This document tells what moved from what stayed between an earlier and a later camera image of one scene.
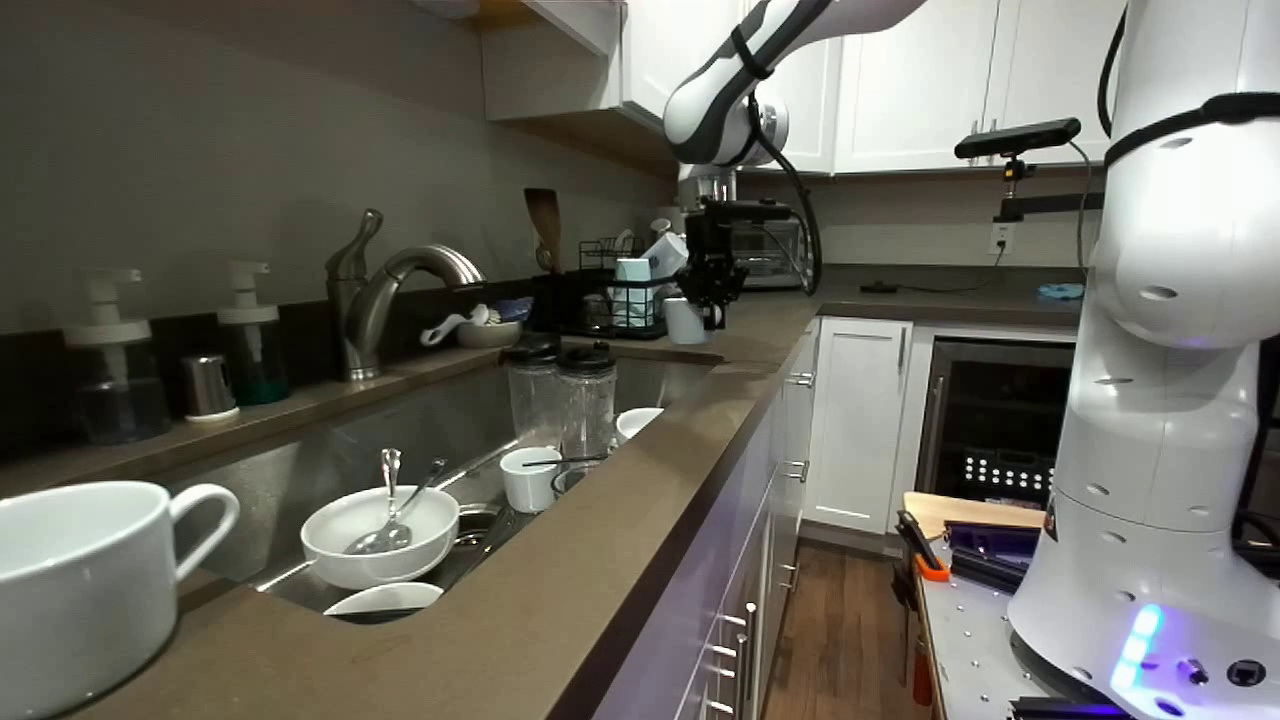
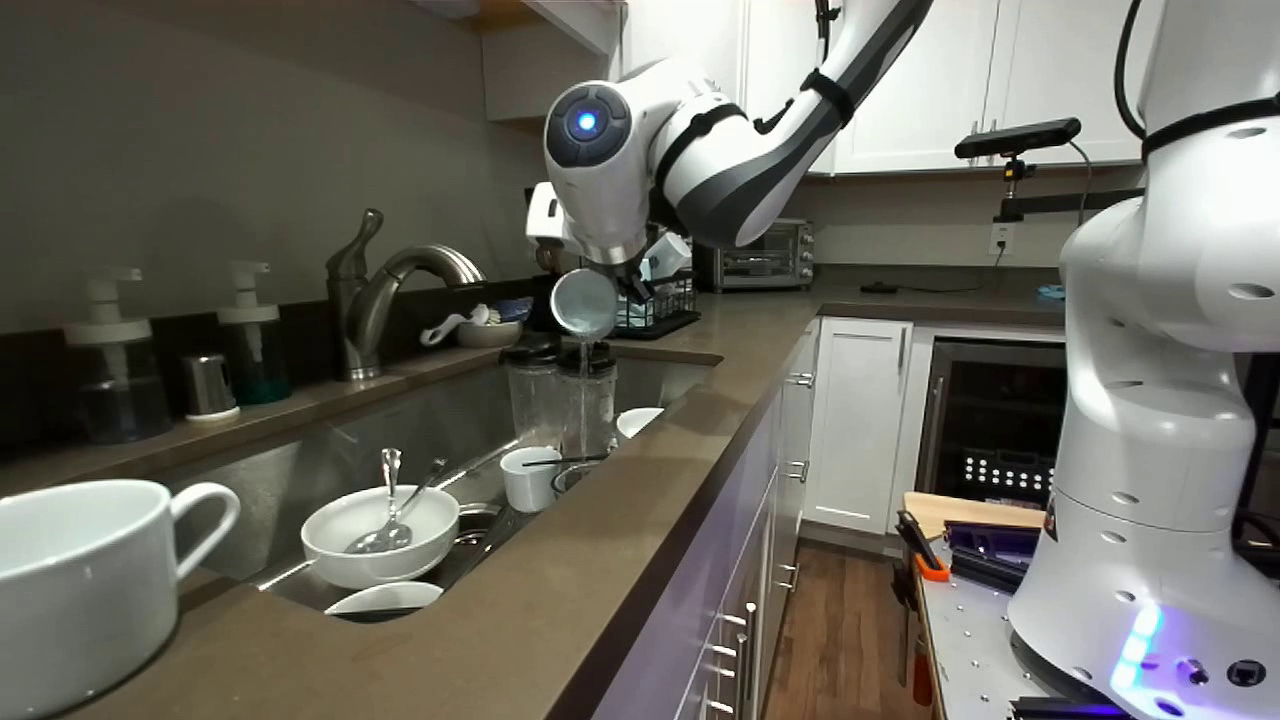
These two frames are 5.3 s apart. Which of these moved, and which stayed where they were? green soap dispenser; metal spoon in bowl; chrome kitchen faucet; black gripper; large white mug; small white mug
Moved: small white mug; black gripper
Stayed: green soap dispenser; chrome kitchen faucet; large white mug; metal spoon in bowl
